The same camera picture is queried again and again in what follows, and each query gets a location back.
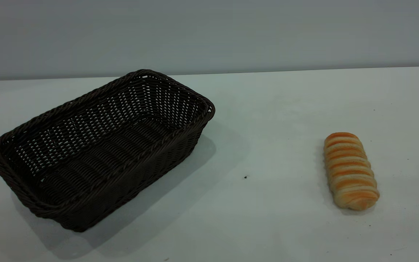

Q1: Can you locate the dark brown woven basket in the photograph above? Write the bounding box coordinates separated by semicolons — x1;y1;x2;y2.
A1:
0;69;216;233

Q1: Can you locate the striped orange bread roll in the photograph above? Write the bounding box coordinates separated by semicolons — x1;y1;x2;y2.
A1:
323;132;380;211

